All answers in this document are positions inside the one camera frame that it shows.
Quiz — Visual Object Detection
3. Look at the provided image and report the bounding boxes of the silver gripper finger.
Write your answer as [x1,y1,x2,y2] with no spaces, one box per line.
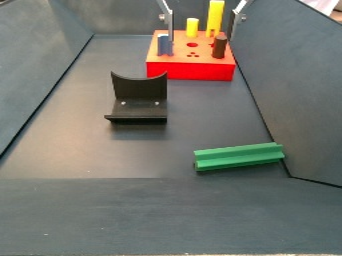
[157,0,174,41]
[228,0,254,40]

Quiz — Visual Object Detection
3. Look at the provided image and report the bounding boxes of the green star-profile bar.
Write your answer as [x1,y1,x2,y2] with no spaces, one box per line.
[194,142,285,171]

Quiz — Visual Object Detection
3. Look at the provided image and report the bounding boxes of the red peg board block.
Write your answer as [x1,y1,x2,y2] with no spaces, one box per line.
[146,30,236,81]

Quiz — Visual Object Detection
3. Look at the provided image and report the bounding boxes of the black curved fixture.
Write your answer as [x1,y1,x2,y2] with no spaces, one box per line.
[105,73,169,123]

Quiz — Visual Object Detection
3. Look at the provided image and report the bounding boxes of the tall yellow rectangular peg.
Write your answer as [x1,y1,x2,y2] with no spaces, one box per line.
[206,0,225,37]

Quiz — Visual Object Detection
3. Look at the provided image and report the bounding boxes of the short yellow cylinder peg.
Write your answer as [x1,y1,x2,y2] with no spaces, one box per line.
[186,18,200,38]

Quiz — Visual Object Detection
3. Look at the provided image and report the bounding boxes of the blue grooved block peg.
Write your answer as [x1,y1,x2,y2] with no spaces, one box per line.
[158,34,174,56]

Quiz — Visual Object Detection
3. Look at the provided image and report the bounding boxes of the dark brown cylinder peg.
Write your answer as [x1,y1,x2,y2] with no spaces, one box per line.
[212,35,228,59]

